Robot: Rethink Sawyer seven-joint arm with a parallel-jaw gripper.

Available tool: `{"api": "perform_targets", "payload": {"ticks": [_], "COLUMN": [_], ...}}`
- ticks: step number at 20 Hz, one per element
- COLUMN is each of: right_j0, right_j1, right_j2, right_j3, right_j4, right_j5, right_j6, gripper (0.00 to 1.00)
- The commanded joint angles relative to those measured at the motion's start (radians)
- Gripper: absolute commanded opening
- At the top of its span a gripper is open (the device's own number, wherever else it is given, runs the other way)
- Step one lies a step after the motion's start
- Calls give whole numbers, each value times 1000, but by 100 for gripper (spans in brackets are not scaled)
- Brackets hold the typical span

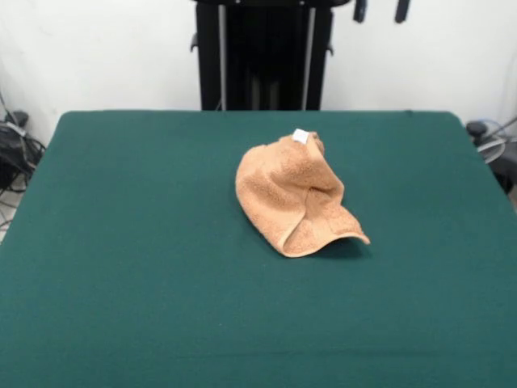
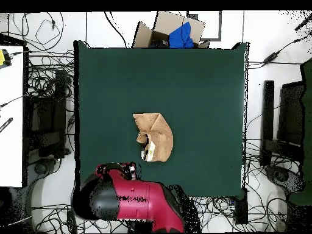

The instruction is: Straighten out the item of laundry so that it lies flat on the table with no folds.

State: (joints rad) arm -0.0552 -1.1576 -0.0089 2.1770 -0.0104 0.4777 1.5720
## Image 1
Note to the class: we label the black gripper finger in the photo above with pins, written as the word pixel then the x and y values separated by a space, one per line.
pixel 359 10
pixel 402 11

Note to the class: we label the orange terry towel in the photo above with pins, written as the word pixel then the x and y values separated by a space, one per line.
pixel 282 182

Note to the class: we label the dark green table cloth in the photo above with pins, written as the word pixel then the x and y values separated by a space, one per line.
pixel 121 283

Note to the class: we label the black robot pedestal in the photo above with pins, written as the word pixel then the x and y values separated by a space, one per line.
pixel 266 60

